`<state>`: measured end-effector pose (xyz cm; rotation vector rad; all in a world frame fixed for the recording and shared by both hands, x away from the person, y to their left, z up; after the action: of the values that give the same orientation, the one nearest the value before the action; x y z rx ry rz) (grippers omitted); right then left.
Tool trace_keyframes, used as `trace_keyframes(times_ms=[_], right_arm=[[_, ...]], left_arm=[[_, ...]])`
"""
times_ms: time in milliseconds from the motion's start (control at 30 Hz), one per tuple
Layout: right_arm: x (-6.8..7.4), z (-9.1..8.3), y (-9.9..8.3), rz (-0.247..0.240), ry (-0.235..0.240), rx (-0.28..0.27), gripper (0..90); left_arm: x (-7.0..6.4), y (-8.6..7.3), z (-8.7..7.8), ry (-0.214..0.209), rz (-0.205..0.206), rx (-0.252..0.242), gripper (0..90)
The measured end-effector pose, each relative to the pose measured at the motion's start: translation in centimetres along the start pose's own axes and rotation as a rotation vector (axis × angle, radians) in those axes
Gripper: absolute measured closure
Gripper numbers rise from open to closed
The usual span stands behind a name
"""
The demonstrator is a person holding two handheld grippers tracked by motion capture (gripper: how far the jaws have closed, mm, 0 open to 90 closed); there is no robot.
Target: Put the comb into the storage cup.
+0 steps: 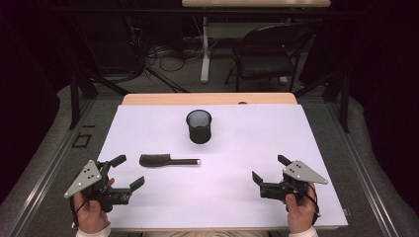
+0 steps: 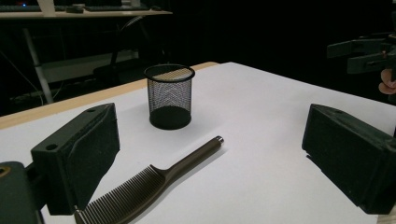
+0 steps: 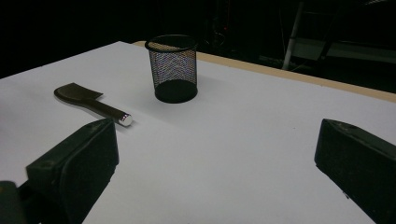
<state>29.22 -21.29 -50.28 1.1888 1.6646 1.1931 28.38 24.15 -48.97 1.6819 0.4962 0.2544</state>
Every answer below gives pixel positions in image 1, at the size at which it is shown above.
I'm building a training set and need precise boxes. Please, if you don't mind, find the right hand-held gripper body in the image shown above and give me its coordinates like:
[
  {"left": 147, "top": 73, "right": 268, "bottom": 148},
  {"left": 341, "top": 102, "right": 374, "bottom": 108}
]
[{"left": 259, "top": 160, "right": 329, "bottom": 202}]

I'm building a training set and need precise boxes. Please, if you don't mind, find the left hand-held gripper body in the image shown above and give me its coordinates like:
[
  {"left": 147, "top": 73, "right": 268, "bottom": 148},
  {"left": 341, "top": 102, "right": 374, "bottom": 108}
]
[{"left": 63, "top": 160, "right": 132, "bottom": 213}]

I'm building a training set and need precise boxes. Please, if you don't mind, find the black mesh cup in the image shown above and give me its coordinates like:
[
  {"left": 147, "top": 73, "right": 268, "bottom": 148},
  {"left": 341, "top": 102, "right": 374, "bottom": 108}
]
[{"left": 185, "top": 109, "right": 212, "bottom": 145}]

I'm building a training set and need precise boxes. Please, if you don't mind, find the person's left hand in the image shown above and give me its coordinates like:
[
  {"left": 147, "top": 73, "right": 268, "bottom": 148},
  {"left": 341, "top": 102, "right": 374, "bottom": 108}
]
[{"left": 72, "top": 178, "right": 116, "bottom": 235}]

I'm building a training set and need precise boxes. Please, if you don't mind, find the person's right hand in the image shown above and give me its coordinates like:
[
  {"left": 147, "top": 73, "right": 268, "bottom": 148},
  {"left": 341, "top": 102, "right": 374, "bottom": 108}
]
[{"left": 285, "top": 182, "right": 319, "bottom": 235}]

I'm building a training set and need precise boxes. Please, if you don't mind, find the white table mat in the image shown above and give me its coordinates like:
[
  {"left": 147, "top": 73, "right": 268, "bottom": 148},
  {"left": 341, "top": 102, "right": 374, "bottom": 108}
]
[{"left": 95, "top": 104, "right": 349, "bottom": 230}]

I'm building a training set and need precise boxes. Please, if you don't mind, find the wooden table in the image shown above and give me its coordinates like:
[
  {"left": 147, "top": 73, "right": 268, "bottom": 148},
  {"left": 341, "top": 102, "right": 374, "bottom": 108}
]
[{"left": 108, "top": 92, "right": 349, "bottom": 233}]

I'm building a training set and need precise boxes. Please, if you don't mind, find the black tripod leg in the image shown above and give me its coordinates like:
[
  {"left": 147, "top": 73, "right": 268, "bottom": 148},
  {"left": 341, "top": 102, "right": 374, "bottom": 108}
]
[{"left": 143, "top": 64, "right": 190, "bottom": 94}]

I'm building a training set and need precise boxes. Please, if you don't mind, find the black folding chair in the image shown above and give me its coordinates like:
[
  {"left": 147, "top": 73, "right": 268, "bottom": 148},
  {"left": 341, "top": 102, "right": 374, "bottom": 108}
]
[{"left": 224, "top": 24, "right": 314, "bottom": 94}]

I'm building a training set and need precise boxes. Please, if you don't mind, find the white desk leg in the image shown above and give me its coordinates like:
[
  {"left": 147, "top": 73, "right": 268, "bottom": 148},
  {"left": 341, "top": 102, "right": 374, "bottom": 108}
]
[{"left": 200, "top": 16, "right": 212, "bottom": 84}]

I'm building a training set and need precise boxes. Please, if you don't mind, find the aluminium floor rail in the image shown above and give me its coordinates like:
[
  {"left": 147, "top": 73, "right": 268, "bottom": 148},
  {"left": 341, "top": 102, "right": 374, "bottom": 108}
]
[
  {"left": 6, "top": 98, "right": 97, "bottom": 237},
  {"left": 325, "top": 102, "right": 400, "bottom": 237}
]

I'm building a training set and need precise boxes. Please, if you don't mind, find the right hand-held gripper cable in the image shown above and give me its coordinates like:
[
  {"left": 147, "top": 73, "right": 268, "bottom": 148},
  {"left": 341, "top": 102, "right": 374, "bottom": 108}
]
[{"left": 304, "top": 184, "right": 321, "bottom": 218}]

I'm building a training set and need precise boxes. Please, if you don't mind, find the hand-held gripper cable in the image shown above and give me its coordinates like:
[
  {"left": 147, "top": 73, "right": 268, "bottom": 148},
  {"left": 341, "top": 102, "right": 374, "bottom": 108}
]
[
  {"left": 68, "top": 197, "right": 87, "bottom": 229},
  {"left": 304, "top": 184, "right": 321, "bottom": 218}
]

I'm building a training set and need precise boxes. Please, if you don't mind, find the left hand-held gripper cable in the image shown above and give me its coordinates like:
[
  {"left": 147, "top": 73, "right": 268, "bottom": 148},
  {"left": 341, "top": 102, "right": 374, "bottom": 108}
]
[{"left": 68, "top": 197, "right": 87, "bottom": 229}]

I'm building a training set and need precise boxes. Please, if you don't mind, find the black metal frame post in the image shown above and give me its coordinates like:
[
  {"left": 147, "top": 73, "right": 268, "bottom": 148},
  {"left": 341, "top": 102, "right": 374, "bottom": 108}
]
[{"left": 68, "top": 69, "right": 82, "bottom": 130}]

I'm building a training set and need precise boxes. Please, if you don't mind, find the tangle of floor cables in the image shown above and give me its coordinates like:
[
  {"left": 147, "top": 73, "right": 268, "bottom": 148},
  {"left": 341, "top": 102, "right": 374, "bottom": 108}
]
[{"left": 144, "top": 36, "right": 206, "bottom": 73}]

